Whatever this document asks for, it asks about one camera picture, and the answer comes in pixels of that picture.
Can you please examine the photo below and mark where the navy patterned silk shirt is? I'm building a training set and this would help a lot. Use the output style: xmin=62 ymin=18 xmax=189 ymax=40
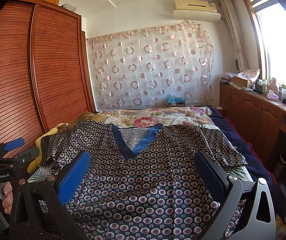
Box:
xmin=41 ymin=120 xmax=246 ymax=239

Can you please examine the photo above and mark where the yellow plush toy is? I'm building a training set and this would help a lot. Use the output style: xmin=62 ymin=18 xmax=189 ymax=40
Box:
xmin=27 ymin=123 xmax=68 ymax=174

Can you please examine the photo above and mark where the palm leaf bedsheet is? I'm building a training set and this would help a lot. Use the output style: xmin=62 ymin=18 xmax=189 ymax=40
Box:
xmin=28 ymin=164 xmax=254 ymax=240

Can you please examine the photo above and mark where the navy blue blanket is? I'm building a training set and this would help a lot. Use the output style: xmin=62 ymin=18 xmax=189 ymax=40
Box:
xmin=209 ymin=106 xmax=286 ymax=220

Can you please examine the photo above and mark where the mustard patterned folded cloth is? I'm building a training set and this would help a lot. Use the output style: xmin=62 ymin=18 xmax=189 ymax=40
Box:
xmin=65 ymin=112 xmax=104 ymax=129

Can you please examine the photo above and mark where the wooden louvered wardrobe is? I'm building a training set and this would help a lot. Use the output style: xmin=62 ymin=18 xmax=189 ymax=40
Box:
xmin=0 ymin=0 xmax=95 ymax=150

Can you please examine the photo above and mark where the wooden sideboard cabinet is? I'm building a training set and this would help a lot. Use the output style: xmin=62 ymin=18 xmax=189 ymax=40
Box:
xmin=219 ymin=84 xmax=286 ymax=170

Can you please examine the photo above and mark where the floral quilt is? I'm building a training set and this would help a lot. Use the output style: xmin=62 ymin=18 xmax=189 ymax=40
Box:
xmin=99 ymin=107 xmax=218 ymax=129

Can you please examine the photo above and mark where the blue toy at headboard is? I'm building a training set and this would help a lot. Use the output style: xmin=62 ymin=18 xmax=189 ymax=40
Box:
xmin=166 ymin=94 xmax=186 ymax=107

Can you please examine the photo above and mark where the pink figurine on sill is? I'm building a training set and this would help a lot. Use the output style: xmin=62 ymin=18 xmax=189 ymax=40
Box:
xmin=266 ymin=78 xmax=279 ymax=101

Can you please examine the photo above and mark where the pink circle sheer curtain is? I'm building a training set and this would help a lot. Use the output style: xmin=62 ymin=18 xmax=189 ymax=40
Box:
xmin=87 ymin=23 xmax=214 ymax=110

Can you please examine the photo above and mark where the cardboard box on sideboard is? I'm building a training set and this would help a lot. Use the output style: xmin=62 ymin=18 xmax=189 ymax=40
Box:
xmin=230 ymin=69 xmax=260 ymax=89

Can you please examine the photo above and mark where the window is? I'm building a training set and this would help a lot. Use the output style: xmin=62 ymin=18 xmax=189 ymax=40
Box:
xmin=244 ymin=0 xmax=286 ymax=86

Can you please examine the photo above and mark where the beige window drape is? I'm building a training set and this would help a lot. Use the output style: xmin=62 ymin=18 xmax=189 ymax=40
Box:
xmin=219 ymin=0 xmax=247 ymax=72

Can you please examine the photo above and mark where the white wall air conditioner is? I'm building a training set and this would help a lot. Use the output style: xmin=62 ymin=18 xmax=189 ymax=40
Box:
xmin=173 ymin=0 xmax=221 ymax=22

